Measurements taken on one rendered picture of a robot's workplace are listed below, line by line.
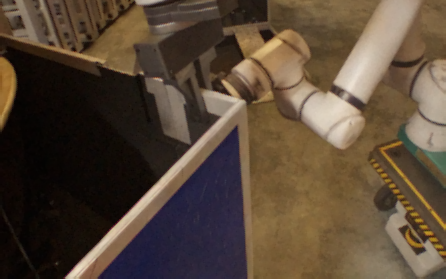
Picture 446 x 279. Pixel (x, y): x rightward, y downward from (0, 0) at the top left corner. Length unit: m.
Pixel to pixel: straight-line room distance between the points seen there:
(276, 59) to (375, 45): 0.21
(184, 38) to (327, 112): 0.38
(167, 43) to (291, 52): 0.36
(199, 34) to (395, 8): 0.44
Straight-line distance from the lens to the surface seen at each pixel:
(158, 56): 0.41
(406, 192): 1.26
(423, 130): 1.27
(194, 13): 0.39
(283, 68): 0.70
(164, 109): 0.57
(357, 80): 0.71
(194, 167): 0.40
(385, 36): 0.73
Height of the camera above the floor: 1.23
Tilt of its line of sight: 40 degrees down
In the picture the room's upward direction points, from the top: 6 degrees counter-clockwise
